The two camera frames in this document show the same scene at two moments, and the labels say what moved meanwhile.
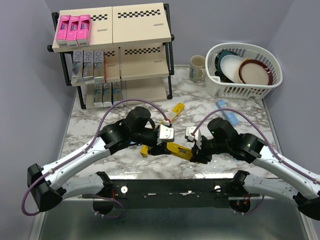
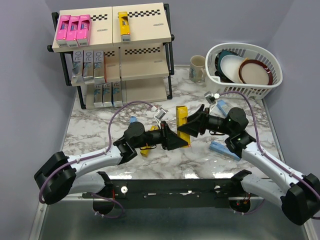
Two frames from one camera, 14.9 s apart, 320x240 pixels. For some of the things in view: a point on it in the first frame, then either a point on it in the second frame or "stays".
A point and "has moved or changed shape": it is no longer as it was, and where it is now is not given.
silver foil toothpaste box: (88, 70) stays
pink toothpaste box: (84, 32) stays
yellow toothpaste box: (144, 150) stays
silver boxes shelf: (77, 79) stays
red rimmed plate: (255, 72) stays
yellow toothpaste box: (178, 109) has moved or changed shape
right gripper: (199, 155) to (194, 128)
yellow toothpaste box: (179, 150) to (125, 27)
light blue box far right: (231, 115) stays
